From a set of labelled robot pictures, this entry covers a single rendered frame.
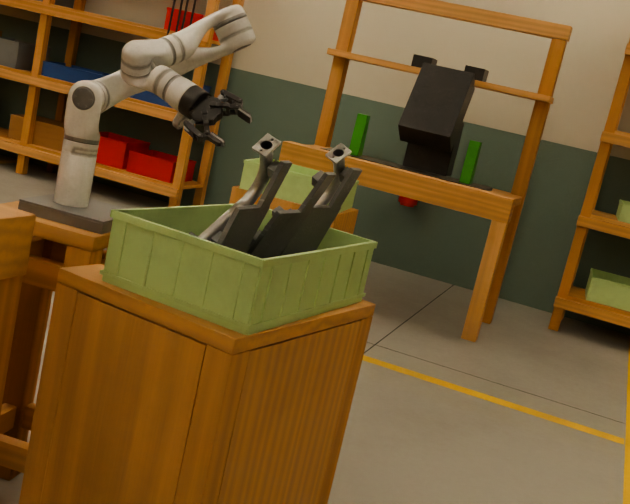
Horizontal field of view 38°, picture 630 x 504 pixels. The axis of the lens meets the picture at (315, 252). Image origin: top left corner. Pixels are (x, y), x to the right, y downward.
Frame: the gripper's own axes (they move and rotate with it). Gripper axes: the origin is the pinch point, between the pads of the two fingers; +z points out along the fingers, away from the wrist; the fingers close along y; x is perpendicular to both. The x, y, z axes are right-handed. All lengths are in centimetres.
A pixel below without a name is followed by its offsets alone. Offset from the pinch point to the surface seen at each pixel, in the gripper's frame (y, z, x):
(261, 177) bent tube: -1.6, 9.1, 7.9
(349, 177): 22.8, 17.8, 24.8
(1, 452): -76, -18, 79
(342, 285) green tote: 5, 31, 41
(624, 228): 313, 63, 333
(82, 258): -34, -22, 37
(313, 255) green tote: -4.3, 27.4, 19.2
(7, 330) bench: -59, -21, 37
